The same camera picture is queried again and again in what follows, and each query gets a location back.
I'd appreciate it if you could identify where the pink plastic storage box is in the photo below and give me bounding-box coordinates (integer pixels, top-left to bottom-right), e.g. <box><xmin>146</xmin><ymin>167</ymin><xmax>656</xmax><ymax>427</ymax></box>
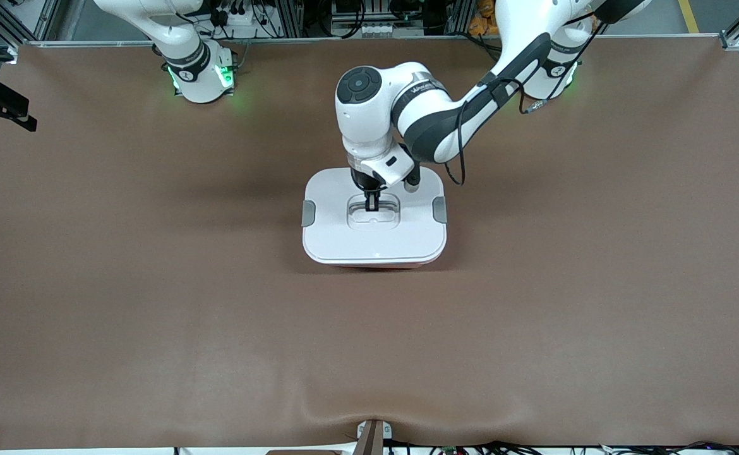
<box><xmin>332</xmin><ymin>258</ymin><xmax>436</xmax><ymax>270</ymax></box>

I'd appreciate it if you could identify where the brown table mat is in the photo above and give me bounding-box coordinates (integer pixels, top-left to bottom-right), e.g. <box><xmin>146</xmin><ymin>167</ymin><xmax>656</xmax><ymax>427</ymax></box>
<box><xmin>0</xmin><ymin>35</ymin><xmax>739</xmax><ymax>451</ymax></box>

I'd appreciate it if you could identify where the grey electronics unit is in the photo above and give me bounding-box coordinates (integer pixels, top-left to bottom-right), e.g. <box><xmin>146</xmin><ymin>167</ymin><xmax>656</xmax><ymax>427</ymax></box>
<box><xmin>330</xmin><ymin>0</ymin><xmax>386</xmax><ymax>37</ymax></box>

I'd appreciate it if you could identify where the white power strip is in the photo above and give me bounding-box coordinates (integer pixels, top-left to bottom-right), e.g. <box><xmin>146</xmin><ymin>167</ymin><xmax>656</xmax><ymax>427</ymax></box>
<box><xmin>217</xmin><ymin>0</ymin><xmax>266</xmax><ymax>39</ymax></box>

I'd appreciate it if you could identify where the aluminium table edge rail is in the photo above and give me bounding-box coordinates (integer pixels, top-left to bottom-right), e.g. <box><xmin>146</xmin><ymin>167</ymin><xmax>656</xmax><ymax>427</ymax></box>
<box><xmin>19</xmin><ymin>35</ymin><xmax>739</xmax><ymax>48</ymax></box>

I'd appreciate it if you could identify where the aluminium frame post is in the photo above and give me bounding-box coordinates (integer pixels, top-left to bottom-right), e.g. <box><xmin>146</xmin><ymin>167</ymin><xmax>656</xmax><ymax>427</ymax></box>
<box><xmin>443</xmin><ymin>0</ymin><xmax>474</xmax><ymax>35</ymax></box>
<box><xmin>273</xmin><ymin>0</ymin><xmax>305</xmax><ymax>37</ymax></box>

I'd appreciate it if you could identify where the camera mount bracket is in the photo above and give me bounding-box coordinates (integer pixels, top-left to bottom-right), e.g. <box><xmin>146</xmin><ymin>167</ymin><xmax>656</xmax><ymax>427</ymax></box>
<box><xmin>354</xmin><ymin>419</ymin><xmax>394</xmax><ymax>455</ymax></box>

